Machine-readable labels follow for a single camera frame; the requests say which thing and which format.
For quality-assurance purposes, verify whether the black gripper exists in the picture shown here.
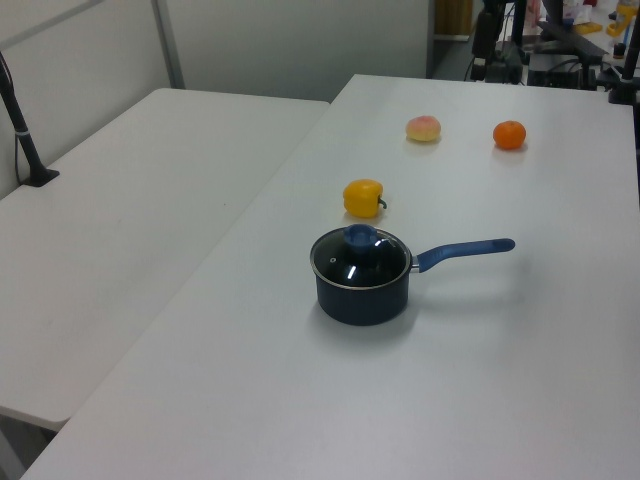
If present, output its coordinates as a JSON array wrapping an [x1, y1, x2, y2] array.
[[471, 9, 501, 82]]

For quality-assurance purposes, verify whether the glass lid with blue knob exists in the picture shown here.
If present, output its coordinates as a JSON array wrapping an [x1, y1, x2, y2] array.
[[309, 223, 413, 291]]

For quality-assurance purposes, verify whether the black tripod pole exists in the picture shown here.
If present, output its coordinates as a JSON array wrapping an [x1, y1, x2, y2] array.
[[508, 0, 529, 85]]

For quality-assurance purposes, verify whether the brown wooden door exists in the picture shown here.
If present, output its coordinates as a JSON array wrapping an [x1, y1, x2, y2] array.
[[433, 0, 474, 39]]

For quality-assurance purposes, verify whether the orange tangerine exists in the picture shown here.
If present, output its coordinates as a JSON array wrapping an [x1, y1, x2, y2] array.
[[492, 119, 528, 151]]

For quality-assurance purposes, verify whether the black computer box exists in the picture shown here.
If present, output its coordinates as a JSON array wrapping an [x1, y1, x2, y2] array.
[[526, 51, 599, 92]]

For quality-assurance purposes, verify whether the pink yellow peach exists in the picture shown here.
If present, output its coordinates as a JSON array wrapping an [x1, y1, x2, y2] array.
[[404, 115, 443, 144]]

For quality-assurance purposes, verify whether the black slanted monitor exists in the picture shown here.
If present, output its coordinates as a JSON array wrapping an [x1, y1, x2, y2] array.
[[535, 18, 610, 62]]

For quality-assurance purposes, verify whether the black clamp pole stand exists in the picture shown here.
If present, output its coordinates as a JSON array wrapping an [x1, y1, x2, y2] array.
[[606, 27, 640, 106]]

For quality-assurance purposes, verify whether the yellow background object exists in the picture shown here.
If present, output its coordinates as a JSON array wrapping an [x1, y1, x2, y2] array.
[[606, 0, 635, 37]]

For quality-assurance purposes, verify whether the yellow bell pepper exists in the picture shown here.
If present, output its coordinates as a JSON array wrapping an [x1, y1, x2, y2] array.
[[342, 179, 389, 219]]

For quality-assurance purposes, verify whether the dark blue saucepan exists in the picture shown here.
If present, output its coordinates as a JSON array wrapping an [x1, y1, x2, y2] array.
[[309, 237, 516, 327]]

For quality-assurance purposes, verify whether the grey partition post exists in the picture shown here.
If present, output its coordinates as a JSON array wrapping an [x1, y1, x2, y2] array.
[[151, 0, 187, 91]]

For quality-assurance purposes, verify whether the black camera stand with base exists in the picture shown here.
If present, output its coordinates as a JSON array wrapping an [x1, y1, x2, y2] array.
[[0, 49, 61, 188]]

